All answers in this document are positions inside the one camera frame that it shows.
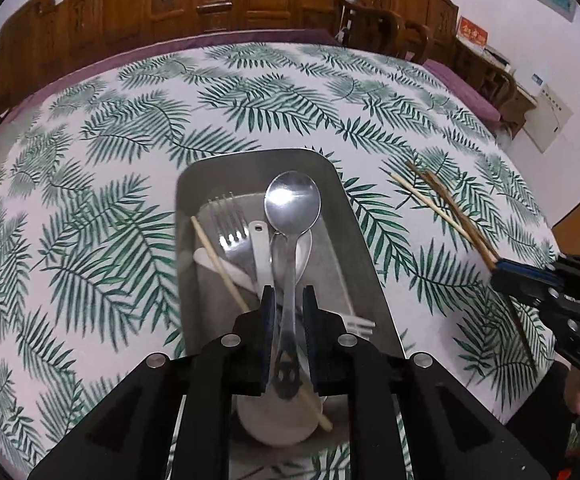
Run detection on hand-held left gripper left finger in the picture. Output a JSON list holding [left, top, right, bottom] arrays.
[[27, 285, 277, 480]]

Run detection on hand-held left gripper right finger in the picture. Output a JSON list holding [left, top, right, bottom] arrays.
[[303, 285, 551, 480]]

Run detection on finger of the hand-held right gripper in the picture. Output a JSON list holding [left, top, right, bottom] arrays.
[[491, 276, 560, 315], [490, 258, 561, 286]]

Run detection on white plastic fork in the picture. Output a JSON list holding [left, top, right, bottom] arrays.
[[193, 246, 377, 337]]

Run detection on brown wooden chopstick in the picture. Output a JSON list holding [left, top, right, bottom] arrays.
[[404, 161, 500, 263], [423, 171, 539, 375]]

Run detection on small metal spoon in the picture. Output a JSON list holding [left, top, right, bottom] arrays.
[[270, 230, 315, 311]]

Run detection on light bamboo chopstick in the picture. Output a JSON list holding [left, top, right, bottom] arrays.
[[389, 172, 496, 270], [190, 216, 334, 432]]

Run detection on white plastic spoon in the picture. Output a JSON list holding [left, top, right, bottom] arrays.
[[236, 220, 321, 447]]

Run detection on metal fork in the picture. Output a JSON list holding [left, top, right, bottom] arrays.
[[208, 192, 263, 301]]

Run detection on grey metal tray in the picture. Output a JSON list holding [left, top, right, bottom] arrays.
[[175, 148, 405, 362]]

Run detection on large metal spoon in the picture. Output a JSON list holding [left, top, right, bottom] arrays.
[[264, 170, 322, 402]]

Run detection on person's right hand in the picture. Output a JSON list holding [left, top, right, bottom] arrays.
[[564, 371, 580, 414]]

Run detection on wooden side table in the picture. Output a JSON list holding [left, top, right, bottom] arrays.
[[454, 39, 536, 133]]

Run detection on small purple seat cushion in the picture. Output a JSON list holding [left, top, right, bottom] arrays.
[[422, 58, 502, 124]]

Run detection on leaf printed tablecloth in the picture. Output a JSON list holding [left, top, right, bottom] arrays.
[[0, 42, 561, 480]]

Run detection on red desk calendar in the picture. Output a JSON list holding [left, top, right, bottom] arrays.
[[456, 15, 491, 51]]

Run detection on carved wooden armchair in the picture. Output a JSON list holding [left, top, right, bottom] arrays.
[[336, 0, 461, 67]]

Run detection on white wall electrical box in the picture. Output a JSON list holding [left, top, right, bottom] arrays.
[[520, 84, 576, 154]]

